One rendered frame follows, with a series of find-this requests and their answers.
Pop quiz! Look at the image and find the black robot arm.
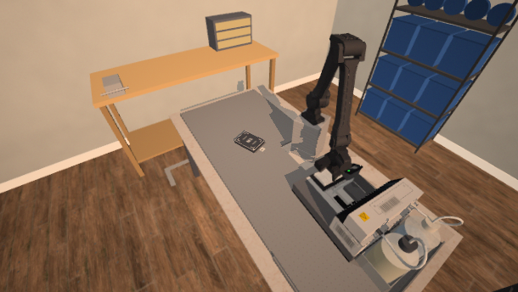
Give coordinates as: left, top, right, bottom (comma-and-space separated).
301, 33, 366, 172

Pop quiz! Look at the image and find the dark grey raised edge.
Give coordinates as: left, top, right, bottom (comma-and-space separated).
273, 241, 445, 292

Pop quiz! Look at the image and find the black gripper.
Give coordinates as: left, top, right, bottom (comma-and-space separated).
326, 166, 345, 182

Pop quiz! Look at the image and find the white multiwell plate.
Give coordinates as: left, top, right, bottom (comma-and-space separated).
314, 169, 343, 186

